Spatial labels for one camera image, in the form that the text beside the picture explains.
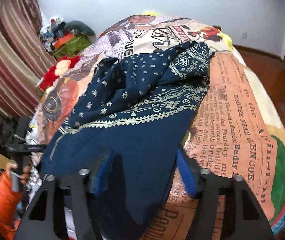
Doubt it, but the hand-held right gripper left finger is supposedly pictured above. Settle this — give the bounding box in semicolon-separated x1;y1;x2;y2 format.
14;152;113;240

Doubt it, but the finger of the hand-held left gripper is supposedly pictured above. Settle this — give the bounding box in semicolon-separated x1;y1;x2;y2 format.
6;142;45;153

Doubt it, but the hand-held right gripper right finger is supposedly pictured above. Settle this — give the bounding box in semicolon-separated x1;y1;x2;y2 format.
176;151;275;240

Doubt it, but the navy patterned hooded garment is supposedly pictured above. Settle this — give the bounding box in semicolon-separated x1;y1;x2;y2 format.
41;41;216;227

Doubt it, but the person's left forearm orange sleeve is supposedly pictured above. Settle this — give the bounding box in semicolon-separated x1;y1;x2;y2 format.
0;170;24;240

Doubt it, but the pile of clothes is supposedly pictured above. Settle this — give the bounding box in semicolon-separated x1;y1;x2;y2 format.
40;17;66;53

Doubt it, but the person's left hand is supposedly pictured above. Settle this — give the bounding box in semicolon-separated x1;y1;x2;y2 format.
5;162;33;184

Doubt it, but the red plush toy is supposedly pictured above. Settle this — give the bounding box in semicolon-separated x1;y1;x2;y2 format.
38;56;81;92

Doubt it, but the printed newspaper-pattern blanket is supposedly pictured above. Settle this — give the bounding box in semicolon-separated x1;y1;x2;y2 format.
25;14;285;240

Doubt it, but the striped red beige curtain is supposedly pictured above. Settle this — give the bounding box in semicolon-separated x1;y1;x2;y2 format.
0;0;58;120

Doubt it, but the orange box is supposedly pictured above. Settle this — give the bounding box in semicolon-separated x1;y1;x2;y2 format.
54;34;74;49

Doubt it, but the green patterned storage box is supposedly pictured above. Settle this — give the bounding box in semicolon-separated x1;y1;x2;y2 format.
52;36;91;60

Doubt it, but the grey curved pillow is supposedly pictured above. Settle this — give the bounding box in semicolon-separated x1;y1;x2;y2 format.
64;20;96;42

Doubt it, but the yellow pillow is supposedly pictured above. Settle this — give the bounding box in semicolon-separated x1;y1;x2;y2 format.
142;9;163;17

